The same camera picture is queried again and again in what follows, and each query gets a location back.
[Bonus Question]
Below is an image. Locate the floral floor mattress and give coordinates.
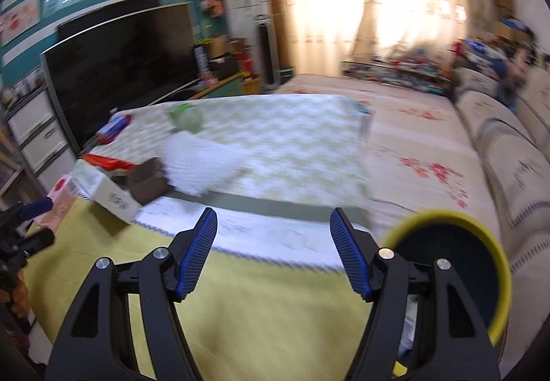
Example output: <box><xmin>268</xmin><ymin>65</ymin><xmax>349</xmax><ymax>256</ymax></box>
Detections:
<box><xmin>279</xmin><ymin>75</ymin><xmax>501</xmax><ymax>238</ymax></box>

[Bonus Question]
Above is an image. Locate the low shelf with books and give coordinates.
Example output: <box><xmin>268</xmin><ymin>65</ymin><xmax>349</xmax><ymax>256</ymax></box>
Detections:
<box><xmin>341</xmin><ymin>61</ymin><xmax>452</xmax><ymax>97</ymax></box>

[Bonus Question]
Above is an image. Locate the black flat screen television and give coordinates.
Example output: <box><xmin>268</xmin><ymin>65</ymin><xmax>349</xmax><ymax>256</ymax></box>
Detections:
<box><xmin>41</xmin><ymin>3</ymin><xmax>199</xmax><ymax>152</ymax></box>

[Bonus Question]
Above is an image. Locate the cardboard boxes stack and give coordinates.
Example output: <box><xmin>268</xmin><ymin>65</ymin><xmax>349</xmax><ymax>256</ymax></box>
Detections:
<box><xmin>493</xmin><ymin>0</ymin><xmax>529</xmax><ymax>43</ymax></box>

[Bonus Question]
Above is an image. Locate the brown small box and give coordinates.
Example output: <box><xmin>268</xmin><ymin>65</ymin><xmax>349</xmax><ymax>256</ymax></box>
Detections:
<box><xmin>127</xmin><ymin>157</ymin><xmax>172</xmax><ymax>205</ymax></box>

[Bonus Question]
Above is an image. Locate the red snack wrapper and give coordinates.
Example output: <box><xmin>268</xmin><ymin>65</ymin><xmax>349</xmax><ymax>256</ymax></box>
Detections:
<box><xmin>81</xmin><ymin>154</ymin><xmax>136</xmax><ymax>172</ymax></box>

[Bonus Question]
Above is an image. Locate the blue red small pack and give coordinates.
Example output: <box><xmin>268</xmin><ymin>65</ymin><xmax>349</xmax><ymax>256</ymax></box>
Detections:
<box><xmin>95</xmin><ymin>115</ymin><xmax>131</xmax><ymax>144</ymax></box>

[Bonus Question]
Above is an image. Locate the white paper box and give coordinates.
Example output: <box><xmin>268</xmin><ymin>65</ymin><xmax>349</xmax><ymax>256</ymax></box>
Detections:
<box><xmin>71</xmin><ymin>159</ymin><xmax>141</xmax><ymax>224</ymax></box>

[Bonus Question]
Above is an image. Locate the beige sectional sofa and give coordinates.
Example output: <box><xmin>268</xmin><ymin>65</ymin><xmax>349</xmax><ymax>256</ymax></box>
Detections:
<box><xmin>456</xmin><ymin>67</ymin><xmax>549</xmax><ymax>374</ymax></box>

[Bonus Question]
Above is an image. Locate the black tower fan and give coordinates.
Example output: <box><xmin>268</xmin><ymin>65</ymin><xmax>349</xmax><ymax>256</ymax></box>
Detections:
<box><xmin>254</xmin><ymin>14</ymin><xmax>281</xmax><ymax>89</ymax></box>

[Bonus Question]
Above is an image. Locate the black bin yellow rim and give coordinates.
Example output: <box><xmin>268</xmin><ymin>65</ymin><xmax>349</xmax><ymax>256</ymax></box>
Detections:
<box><xmin>383</xmin><ymin>210</ymin><xmax>512</xmax><ymax>346</ymax></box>

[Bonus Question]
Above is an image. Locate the green tape roll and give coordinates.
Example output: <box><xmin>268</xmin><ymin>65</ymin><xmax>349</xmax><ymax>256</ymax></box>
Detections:
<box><xmin>169</xmin><ymin>102</ymin><xmax>203</xmax><ymax>133</ymax></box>

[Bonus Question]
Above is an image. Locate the white drawer cabinet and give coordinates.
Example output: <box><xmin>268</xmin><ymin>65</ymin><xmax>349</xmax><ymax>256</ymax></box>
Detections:
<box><xmin>7</xmin><ymin>88</ymin><xmax>76</xmax><ymax>192</ymax></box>

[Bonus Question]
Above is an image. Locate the pile of plush toys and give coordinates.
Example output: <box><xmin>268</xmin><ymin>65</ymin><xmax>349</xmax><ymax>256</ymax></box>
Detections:
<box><xmin>451</xmin><ymin>16</ymin><xmax>536</xmax><ymax>80</ymax></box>

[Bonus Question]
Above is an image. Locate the beige chevron table cloth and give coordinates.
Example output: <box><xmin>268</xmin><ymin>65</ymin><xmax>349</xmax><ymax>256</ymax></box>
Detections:
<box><xmin>95</xmin><ymin>94</ymin><xmax>370</xmax><ymax>270</ymax></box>

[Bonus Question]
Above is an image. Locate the pink tissue pack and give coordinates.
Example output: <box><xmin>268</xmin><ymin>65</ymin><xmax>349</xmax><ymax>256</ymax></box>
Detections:
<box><xmin>34</xmin><ymin>174</ymin><xmax>79</xmax><ymax>231</ymax></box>

